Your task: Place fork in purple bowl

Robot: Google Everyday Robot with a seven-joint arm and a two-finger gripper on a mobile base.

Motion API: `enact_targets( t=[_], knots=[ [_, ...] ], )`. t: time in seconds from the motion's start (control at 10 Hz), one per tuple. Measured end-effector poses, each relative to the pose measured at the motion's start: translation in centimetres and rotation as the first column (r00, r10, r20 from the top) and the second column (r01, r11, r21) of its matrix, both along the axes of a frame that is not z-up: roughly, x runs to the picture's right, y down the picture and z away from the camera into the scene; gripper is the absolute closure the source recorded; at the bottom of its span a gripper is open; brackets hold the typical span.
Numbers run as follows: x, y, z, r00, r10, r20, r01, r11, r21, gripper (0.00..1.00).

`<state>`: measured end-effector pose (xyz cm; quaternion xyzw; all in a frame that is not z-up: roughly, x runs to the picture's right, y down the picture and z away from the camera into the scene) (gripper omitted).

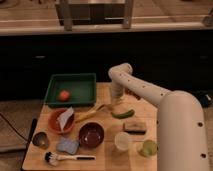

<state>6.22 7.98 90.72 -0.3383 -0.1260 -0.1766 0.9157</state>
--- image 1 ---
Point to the white crumpled napkin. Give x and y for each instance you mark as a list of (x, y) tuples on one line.
[(63, 118)]

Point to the orange tomato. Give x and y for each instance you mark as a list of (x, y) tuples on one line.
[(64, 95)]

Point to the wooden chair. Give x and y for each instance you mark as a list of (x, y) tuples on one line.
[(94, 12)]

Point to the blue sponge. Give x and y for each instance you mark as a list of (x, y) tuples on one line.
[(67, 145)]

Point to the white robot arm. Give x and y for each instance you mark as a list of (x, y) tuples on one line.
[(181, 132)]

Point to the orange bowl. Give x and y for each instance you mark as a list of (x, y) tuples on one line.
[(53, 123)]

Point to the green plastic tray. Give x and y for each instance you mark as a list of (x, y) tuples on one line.
[(81, 87)]

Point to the white dish brush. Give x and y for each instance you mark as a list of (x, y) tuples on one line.
[(53, 158)]

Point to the purple bowl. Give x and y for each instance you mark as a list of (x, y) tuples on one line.
[(91, 135)]

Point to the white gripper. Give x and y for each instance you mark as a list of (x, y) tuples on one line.
[(116, 97)]

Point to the green chili pepper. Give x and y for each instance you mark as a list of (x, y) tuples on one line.
[(124, 115)]

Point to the green plastic cup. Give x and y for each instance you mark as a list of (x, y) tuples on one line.
[(148, 149)]

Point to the brown food pile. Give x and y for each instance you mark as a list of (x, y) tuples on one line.
[(129, 92)]

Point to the dark scrub sponge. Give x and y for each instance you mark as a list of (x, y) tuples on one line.
[(134, 127)]

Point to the white plastic cup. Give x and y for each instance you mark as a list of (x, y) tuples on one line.
[(122, 141)]

